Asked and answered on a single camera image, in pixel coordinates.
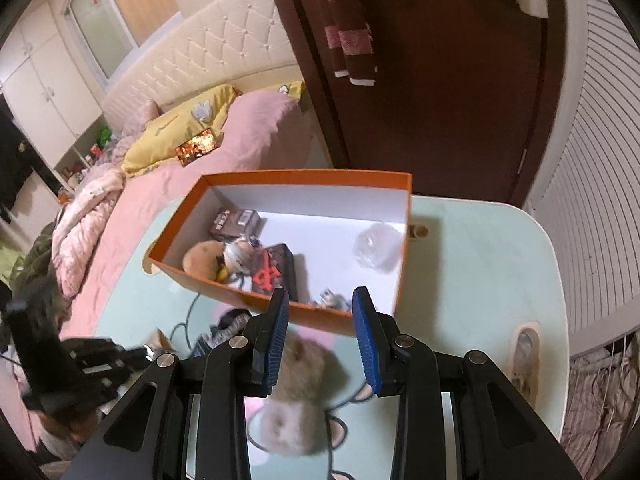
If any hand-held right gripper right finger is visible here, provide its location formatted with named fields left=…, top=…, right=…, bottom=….
left=352, top=286, right=583, bottom=480

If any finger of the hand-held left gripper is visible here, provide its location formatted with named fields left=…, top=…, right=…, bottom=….
left=62, top=337, right=153, bottom=363
left=80, top=360, right=148, bottom=403

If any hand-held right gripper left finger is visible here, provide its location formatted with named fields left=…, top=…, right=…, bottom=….
left=65, top=287, right=291, bottom=480

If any small keychain figure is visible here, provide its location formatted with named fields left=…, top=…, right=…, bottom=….
left=312, top=287, right=352, bottom=312

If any beige fluffy plush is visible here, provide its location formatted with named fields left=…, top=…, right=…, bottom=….
left=257, top=334, right=349, bottom=457

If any orange cardboard box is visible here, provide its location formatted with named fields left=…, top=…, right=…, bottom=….
left=145, top=170, right=414, bottom=337

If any black case with red base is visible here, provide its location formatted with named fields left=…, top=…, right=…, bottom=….
left=249, top=243, right=300, bottom=302

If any clear plastic-wrapped ball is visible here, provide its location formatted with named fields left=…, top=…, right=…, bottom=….
left=353, top=223, right=405, bottom=274

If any cream toy dog figure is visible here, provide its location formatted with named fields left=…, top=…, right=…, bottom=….
left=217, top=237, right=259, bottom=284

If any dark brown snack packet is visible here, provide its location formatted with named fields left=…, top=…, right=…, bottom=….
left=207, top=208, right=261, bottom=241

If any pink floral quilt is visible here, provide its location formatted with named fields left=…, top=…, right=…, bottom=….
left=50, top=135, right=132, bottom=297

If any clutter on white shelf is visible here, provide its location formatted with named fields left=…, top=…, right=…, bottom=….
left=54, top=125, right=122, bottom=197

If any shiny orange packet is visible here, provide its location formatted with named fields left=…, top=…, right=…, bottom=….
left=174, top=128, right=219, bottom=166

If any pink duvet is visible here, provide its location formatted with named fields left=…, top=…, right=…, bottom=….
left=59, top=92, right=323, bottom=326

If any large yellow pillow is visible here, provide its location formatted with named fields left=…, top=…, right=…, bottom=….
left=122, top=85, right=239, bottom=177

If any pink pillow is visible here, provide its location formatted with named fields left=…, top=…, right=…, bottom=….
left=119, top=100, right=159, bottom=137

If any crumpled striped cloth pile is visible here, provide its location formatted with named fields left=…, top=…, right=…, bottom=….
left=559, top=332, right=640, bottom=463

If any dark brown door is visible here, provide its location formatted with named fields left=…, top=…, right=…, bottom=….
left=259, top=0, right=562, bottom=211

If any small yellow pillow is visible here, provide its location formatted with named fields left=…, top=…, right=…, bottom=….
left=276, top=80, right=306, bottom=102

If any white wardrobe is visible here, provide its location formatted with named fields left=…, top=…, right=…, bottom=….
left=0, top=2, right=107, bottom=173

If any white louvered closet door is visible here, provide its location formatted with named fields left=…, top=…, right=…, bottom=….
left=524, top=7, right=640, bottom=357

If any cream tufted bed headboard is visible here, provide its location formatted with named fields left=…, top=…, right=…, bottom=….
left=102, top=0, right=302, bottom=117

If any window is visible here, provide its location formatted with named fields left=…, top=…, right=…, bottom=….
left=64, top=0, right=137, bottom=80

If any striped brown pink scarf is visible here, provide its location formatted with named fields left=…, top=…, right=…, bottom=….
left=304, top=0, right=379, bottom=87

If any black cable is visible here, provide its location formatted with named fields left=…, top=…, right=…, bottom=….
left=169, top=287, right=207, bottom=347

